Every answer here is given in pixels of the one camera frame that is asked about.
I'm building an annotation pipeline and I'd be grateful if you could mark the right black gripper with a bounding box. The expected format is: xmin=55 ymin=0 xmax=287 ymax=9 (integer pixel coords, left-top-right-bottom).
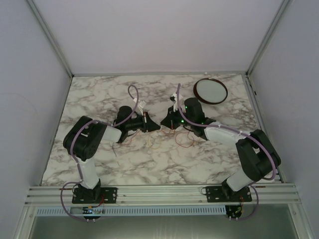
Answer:
xmin=160 ymin=104 xmax=194 ymax=130

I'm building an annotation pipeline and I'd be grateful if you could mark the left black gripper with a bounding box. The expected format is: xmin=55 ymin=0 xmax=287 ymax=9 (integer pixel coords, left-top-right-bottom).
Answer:
xmin=126 ymin=112 xmax=161 ymax=132

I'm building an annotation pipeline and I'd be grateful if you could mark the white zip tie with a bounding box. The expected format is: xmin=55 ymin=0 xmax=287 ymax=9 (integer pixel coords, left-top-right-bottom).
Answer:
xmin=150 ymin=125 xmax=175 ymax=137

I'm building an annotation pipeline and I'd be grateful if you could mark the red long wire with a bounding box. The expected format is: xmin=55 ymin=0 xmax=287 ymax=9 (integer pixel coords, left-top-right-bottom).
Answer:
xmin=122 ymin=129 xmax=197 ymax=149

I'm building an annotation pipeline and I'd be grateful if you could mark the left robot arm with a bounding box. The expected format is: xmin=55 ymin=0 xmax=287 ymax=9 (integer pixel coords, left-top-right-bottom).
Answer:
xmin=63 ymin=106 xmax=160 ymax=204

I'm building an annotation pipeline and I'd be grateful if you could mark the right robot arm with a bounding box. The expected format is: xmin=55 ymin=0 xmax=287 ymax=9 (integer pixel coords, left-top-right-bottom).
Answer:
xmin=161 ymin=94 xmax=281 ymax=201

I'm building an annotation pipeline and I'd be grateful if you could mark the round brown-rimmed dish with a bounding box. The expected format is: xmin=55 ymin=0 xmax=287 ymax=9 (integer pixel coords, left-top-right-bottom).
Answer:
xmin=193 ymin=78 xmax=228 ymax=105

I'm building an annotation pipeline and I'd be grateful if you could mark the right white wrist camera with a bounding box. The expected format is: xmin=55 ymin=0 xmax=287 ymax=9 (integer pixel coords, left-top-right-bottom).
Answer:
xmin=169 ymin=93 xmax=178 ymax=112

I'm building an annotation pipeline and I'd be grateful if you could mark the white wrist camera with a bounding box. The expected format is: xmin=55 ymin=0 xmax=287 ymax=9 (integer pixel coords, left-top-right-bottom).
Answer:
xmin=137 ymin=100 xmax=146 ymax=115
xmin=169 ymin=93 xmax=178 ymax=112

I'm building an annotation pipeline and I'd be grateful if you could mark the yellow loose wire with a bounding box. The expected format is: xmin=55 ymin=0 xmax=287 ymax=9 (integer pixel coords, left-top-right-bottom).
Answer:
xmin=147 ymin=131 xmax=175 ymax=150

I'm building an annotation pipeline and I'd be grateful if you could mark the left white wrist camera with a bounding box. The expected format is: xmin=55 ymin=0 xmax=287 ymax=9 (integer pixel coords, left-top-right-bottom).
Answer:
xmin=137 ymin=100 xmax=146 ymax=115

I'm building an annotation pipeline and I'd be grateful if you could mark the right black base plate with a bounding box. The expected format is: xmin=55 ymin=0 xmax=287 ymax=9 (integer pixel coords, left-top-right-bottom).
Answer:
xmin=204 ymin=186 xmax=252 ymax=203

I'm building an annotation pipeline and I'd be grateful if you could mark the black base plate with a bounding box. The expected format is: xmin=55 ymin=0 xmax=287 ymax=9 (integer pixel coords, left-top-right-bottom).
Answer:
xmin=204 ymin=186 xmax=252 ymax=203
xmin=72 ymin=187 xmax=118 ymax=204

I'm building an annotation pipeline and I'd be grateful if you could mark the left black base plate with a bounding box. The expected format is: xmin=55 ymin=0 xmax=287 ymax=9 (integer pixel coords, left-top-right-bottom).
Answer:
xmin=72 ymin=187 xmax=118 ymax=204

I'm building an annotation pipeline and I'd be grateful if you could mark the grey slotted cable duct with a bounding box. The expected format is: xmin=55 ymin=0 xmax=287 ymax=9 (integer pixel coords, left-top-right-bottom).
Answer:
xmin=36 ymin=205 xmax=226 ymax=217

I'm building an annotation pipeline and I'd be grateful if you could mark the aluminium front rail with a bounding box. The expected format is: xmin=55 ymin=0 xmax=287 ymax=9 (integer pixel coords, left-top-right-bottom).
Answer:
xmin=25 ymin=183 xmax=301 ymax=206

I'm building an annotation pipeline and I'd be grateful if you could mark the right aluminium corner post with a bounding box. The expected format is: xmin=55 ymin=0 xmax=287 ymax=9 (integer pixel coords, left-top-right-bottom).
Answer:
xmin=246 ymin=0 xmax=293 ymax=79

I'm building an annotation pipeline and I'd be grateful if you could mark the aluminium corner post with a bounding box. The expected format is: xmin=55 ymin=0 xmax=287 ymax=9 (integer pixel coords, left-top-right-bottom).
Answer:
xmin=25 ymin=0 xmax=74 ymax=79
xmin=246 ymin=0 xmax=293 ymax=79

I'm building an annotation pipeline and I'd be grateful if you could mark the left aluminium corner post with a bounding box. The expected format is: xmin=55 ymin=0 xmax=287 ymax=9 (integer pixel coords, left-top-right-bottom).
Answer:
xmin=25 ymin=0 xmax=74 ymax=79

